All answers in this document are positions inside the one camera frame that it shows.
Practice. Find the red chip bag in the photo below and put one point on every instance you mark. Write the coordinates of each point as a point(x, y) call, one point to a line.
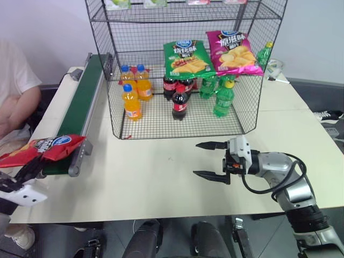
point(53, 146)

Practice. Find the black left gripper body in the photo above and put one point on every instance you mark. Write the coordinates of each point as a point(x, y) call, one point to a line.
point(8, 184)

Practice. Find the orange soda bottle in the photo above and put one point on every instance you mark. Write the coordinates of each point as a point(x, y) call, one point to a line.
point(132, 106)
point(144, 90)
point(125, 75)

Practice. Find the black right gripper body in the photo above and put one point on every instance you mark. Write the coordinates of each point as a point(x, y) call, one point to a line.
point(236, 166)

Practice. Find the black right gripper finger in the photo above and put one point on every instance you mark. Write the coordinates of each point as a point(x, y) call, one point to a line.
point(212, 176)
point(212, 146)

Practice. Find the pink snack packet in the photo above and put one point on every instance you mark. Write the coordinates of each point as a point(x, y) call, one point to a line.
point(199, 1)
point(236, 1)

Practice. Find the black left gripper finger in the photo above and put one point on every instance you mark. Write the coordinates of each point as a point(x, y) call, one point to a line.
point(28, 166)
point(35, 174)

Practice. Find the green conveyor belt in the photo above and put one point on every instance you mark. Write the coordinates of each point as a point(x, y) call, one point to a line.
point(78, 102)

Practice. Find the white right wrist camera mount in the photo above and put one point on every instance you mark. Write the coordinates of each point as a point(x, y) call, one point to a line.
point(242, 147)

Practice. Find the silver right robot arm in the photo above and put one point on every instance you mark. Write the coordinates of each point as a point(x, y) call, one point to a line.
point(293, 188)

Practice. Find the white marker pen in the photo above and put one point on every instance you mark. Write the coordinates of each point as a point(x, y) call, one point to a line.
point(279, 80)

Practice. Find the magenta chip bag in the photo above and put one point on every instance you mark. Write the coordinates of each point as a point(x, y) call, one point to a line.
point(233, 53)

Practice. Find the green soda bottle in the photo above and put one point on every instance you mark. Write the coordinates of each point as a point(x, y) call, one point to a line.
point(208, 87)
point(264, 55)
point(223, 102)

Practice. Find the black and white sneaker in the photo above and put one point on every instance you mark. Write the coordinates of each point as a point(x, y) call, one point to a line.
point(328, 115)

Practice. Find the black table clamp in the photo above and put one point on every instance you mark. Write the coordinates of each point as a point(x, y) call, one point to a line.
point(243, 239)
point(90, 248)

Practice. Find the cola bottle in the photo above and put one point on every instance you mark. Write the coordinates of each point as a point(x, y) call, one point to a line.
point(190, 84)
point(180, 103)
point(168, 87)

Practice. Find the white shoe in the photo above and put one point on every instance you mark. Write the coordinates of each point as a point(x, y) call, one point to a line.
point(21, 237)

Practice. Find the grey box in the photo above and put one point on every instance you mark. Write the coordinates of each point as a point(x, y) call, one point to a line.
point(332, 132)

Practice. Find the green snack packet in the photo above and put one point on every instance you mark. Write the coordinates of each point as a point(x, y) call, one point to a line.
point(118, 3)
point(156, 2)

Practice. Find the green chip bag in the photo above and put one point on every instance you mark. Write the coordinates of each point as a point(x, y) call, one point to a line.
point(188, 61)

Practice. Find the dark rounded shape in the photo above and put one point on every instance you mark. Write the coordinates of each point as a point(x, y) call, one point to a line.
point(208, 239)
point(143, 239)

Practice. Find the person in white shirt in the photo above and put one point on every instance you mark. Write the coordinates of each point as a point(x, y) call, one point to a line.
point(13, 88)

